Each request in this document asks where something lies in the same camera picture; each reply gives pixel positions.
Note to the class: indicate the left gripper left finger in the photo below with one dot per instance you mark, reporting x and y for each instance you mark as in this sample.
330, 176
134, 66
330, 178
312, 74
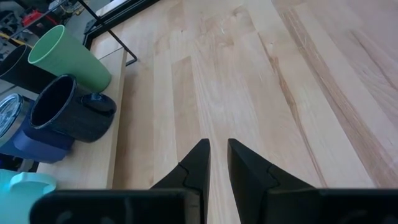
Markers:
192, 174

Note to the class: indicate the dark navy ceramic mug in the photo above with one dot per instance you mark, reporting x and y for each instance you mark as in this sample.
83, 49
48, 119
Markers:
74, 121

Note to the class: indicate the green plastic tumbler cup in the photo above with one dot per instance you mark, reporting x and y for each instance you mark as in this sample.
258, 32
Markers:
74, 62

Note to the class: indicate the red object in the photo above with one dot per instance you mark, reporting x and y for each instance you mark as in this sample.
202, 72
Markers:
34, 17

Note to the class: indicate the wooden shelf board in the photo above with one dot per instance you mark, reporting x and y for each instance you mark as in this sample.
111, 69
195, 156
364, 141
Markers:
90, 165

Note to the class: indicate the purple insulated mug with lid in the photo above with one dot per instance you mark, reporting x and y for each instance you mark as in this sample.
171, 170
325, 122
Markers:
34, 143

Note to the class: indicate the tall black tumbler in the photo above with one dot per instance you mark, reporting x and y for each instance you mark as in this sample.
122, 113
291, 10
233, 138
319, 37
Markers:
21, 71

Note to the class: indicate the turquoise plastic mug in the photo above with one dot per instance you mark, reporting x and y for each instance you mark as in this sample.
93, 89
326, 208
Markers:
18, 199

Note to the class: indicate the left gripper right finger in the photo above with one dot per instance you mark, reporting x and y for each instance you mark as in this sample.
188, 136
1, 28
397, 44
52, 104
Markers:
255, 189

